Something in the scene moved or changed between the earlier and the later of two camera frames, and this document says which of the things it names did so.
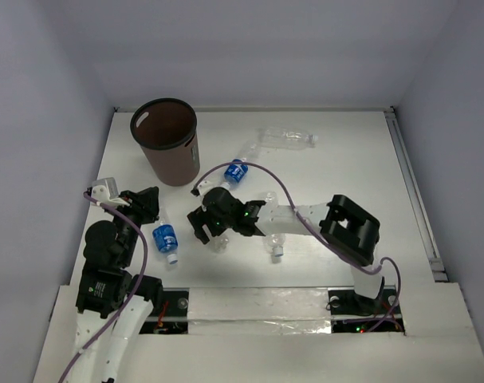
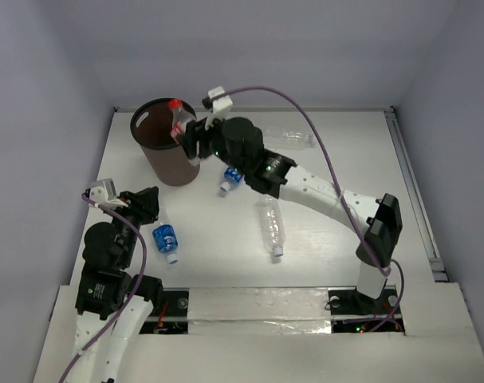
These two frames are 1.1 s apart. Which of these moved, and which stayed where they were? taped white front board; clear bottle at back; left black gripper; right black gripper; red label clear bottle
Moved: red label clear bottle; right black gripper
Stayed: taped white front board; left black gripper; clear bottle at back
